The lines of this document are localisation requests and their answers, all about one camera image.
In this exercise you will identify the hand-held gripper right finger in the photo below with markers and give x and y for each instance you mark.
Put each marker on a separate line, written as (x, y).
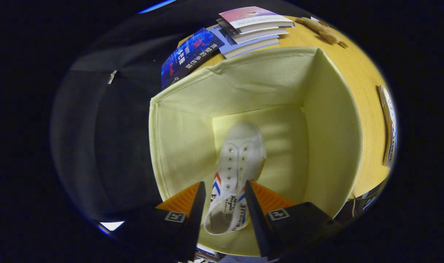
(256, 223)

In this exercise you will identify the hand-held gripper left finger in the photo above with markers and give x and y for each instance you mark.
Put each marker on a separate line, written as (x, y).
(194, 223)

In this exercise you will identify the green fabric storage box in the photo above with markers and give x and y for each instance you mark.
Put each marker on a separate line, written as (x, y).
(185, 146)

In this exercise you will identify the white striped canvas shoe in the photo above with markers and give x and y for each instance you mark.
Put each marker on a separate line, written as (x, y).
(389, 124)
(240, 146)

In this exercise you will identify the computer monitor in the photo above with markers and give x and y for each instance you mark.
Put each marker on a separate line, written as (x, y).
(111, 225)

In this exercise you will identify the blue glossy book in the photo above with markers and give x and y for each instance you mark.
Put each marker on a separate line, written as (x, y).
(191, 56)

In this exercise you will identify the silver clip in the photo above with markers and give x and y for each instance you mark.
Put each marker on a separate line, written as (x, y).
(112, 76)

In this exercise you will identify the light blue book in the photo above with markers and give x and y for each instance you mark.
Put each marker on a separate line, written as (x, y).
(247, 47)

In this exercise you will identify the dark cover book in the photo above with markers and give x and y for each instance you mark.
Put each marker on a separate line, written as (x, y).
(251, 35)

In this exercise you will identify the brown plush toy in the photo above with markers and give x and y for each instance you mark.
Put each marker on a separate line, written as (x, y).
(322, 31)

